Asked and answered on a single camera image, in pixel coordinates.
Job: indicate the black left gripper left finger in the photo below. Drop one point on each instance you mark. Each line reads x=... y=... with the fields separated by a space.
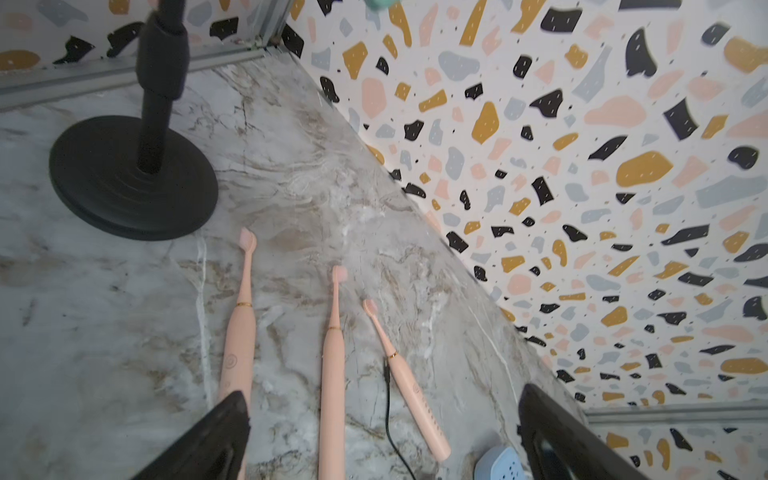
x=213 y=448

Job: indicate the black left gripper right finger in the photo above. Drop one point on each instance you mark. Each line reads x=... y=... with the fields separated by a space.
x=558 y=446

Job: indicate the pink toothbrush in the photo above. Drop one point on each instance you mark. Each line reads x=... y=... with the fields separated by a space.
x=331 y=450
x=241 y=335
x=411 y=391

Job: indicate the light blue power strip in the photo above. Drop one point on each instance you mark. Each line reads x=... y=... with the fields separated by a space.
x=501 y=462

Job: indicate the black microphone stand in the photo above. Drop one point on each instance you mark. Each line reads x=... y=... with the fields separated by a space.
x=135 y=177

